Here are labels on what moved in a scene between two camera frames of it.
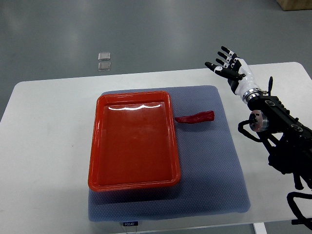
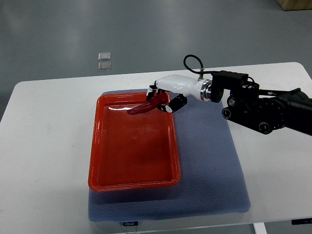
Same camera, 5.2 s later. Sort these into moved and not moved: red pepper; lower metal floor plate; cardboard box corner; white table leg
Moved: red pepper
Not moved: white table leg; lower metal floor plate; cardboard box corner
